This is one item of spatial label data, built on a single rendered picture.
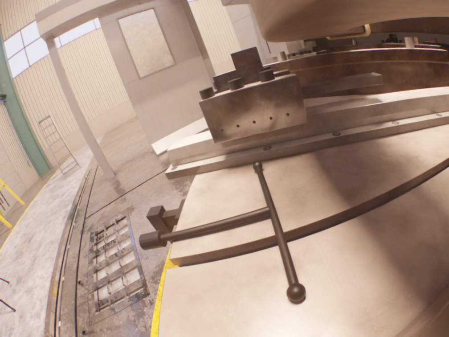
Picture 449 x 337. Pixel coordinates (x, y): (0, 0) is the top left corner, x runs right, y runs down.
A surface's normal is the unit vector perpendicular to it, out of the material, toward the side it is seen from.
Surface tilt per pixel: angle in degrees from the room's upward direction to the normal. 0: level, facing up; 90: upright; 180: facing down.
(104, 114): 90
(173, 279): 0
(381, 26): 90
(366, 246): 0
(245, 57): 90
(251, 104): 90
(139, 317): 0
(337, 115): 72
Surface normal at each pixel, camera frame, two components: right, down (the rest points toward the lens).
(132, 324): -0.33, -0.83
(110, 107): 0.50, 0.26
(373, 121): -0.18, 0.53
